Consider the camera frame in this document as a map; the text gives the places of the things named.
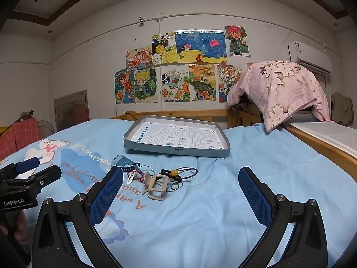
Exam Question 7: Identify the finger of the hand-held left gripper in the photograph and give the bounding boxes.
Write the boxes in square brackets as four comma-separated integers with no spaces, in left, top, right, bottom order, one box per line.
[17,165,62,195]
[15,157,40,174]

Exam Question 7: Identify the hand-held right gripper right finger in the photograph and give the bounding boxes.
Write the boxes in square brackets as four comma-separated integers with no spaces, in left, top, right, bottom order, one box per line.
[238,167,328,268]

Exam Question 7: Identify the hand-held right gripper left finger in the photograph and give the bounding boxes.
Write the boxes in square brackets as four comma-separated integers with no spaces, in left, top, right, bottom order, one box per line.
[31,167,125,268]

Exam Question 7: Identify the blue plastic comb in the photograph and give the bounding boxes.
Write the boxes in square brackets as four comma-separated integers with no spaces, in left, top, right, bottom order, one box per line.
[111,155,142,174]

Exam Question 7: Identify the red string bracelet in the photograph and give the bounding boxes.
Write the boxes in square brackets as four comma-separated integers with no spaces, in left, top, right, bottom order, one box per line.
[138,172,153,185]

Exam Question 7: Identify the beige hair claw clip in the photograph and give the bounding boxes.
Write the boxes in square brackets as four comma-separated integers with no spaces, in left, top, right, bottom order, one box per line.
[143,174,169,201]

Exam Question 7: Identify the small black elastic bands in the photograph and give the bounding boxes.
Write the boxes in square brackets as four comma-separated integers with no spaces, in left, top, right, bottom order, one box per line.
[166,182,184,193]

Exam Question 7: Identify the black hair tie yellow bead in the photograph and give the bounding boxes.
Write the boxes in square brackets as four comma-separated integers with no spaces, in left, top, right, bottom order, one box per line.
[160,167,199,184]

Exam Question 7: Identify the grey cardboard tray box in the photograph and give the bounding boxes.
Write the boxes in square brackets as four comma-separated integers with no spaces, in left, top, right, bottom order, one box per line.
[124,115,231,158]

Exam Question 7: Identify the person's left hand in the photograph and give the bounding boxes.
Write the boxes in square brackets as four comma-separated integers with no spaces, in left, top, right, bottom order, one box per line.
[0,210,29,246]

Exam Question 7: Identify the red plaid cloth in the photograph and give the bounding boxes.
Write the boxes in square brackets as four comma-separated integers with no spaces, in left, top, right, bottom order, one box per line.
[0,117,43,161]

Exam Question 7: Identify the blue printed bed sheet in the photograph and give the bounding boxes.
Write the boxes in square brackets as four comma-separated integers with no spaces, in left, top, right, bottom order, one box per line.
[0,117,357,268]

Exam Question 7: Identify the brown wooden door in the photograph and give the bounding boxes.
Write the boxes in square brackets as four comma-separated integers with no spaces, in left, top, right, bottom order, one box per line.
[53,90,90,132]

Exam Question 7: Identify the white mattress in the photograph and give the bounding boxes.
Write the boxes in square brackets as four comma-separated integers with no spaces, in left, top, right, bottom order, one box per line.
[289,121,357,160]

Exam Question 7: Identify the pink floral cloth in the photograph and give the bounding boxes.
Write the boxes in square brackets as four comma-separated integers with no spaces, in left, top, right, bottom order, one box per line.
[227,60,334,133]

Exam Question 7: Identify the olive hanging garment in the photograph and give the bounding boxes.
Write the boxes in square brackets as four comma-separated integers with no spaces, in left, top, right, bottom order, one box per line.
[331,92,355,126]

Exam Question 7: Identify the white air conditioner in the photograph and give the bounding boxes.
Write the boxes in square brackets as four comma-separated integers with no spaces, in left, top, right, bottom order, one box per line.
[288,41,332,73]

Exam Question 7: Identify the wire fan guard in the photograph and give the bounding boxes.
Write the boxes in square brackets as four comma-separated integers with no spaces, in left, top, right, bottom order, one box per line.
[36,120,56,140]

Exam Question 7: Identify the group of wall drawings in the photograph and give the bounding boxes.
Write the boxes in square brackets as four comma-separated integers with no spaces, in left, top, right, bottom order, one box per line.
[113,25,251,105]

